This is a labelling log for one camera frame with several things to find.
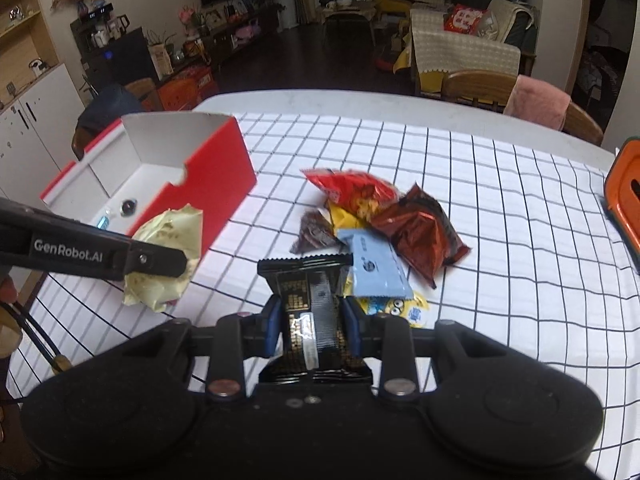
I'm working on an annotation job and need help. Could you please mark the beige paper snack packet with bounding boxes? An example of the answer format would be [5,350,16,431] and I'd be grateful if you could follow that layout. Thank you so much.
[122,205,203,312]

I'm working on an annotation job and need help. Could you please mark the black gold snack packet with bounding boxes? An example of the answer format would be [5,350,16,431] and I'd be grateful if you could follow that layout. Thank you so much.
[257,254,372,386]

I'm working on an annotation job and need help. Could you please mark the yellow minion snack packet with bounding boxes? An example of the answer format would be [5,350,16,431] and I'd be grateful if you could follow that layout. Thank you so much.
[356,292,430,328]

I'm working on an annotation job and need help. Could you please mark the light blue snack packet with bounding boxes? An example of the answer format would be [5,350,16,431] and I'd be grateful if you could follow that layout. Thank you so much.
[337,229,413,299]

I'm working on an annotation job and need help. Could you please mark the red white cardboard box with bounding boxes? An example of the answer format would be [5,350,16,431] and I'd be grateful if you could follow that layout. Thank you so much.
[40,112,257,252]

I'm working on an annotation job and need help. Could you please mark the white cabinet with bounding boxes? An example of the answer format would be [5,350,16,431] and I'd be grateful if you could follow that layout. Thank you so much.
[0,64,85,206]

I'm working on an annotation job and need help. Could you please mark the dark red foil snack bag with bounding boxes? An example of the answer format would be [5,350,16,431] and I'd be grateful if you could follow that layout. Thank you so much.
[371,184,471,288]

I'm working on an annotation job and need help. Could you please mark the dark brown small snack packet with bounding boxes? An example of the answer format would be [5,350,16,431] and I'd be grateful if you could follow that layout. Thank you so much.
[290,209,342,255]

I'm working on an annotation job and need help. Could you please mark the red chips bag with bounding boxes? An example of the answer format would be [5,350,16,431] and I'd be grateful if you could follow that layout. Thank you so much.
[302,168,400,221]

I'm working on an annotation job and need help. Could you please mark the dark blue jacket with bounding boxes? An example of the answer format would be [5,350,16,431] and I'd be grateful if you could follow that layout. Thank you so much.
[76,84,144,136]

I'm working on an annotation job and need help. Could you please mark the wooden chair with dark jacket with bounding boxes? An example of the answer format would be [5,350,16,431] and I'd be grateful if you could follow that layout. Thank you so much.
[72,78,164,160]

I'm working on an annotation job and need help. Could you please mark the orange fruit carton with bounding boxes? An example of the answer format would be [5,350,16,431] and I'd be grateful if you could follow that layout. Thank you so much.
[157,65,219,112]

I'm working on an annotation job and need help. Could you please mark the white grid tablecloth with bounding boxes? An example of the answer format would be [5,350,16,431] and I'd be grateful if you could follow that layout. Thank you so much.
[30,113,639,479]

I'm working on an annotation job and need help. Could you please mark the wooden chair with pink towel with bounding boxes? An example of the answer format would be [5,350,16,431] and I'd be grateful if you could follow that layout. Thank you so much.
[440,70,604,146]

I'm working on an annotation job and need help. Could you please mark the pink towel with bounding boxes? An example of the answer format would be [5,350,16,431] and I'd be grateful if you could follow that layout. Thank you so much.
[503,75,572,131]

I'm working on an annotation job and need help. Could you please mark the orange green tissue box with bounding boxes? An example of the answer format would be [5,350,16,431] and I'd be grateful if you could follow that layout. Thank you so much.
[603,136,640,264]

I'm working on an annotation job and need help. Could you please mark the sofa with cream cover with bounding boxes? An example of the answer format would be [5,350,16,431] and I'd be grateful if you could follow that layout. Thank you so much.
[393,0,535,94]

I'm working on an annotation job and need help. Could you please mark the red printed cushion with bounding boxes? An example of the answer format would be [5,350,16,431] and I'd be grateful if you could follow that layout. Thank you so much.
[444,4,488,36]

